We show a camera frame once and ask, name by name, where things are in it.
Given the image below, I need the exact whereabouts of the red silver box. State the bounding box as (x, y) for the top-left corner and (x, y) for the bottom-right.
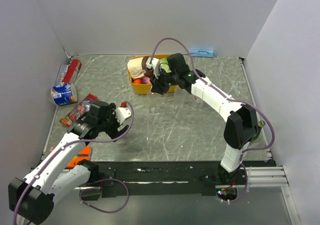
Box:
(55, 59), (82, 86)

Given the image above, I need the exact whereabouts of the clear plastic bottle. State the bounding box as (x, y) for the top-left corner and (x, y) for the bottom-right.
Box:
(173, 86), (188, 109)

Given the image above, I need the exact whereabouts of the red snack bag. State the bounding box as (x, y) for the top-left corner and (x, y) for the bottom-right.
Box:
(59, 93), (99, 127)

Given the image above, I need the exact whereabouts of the orange toy fruit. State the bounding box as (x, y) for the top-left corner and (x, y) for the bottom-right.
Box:
(133, 78), (142, 85)

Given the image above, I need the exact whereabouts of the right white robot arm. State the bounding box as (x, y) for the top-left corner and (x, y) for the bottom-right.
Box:
(145, 53), (260, 185)

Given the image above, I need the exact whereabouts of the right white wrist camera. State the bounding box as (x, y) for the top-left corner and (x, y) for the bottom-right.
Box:
(145, 57), (166, 80)

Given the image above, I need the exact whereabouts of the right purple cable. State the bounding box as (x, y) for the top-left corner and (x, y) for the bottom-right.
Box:
(151, 37), (276, 203)

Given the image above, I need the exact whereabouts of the green glass bottle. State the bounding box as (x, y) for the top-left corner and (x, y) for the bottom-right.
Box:
(252, 120), (266, 141)

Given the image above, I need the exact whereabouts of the orange razor package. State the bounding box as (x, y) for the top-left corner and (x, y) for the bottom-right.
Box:
(65, 146), (92, 169)

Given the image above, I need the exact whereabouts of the brown toy donut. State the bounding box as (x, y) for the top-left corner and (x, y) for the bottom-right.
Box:
(141, 56), (155, 78)

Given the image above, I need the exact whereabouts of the blue white can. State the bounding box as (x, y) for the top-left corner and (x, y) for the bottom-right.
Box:
(51, 83), (78, 106)

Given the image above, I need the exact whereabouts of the blue tissue pack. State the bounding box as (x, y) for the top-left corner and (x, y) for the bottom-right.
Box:
(190, 49), (216, 58)

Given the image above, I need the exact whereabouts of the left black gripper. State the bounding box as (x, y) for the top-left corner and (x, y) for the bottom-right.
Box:
(97, 103), (130, 141)

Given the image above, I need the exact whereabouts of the pink toy onion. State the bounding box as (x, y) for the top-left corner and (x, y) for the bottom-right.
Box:
(141, 76), (151, 85)

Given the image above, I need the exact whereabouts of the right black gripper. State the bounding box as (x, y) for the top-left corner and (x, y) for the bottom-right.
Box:
(149, 66), (179, 96)

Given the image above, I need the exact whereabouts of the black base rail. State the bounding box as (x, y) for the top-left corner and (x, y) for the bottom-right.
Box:
(81, 161), (276, 198)

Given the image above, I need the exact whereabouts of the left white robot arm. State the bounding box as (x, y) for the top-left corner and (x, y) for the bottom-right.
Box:
(8, 100), (135, 225)

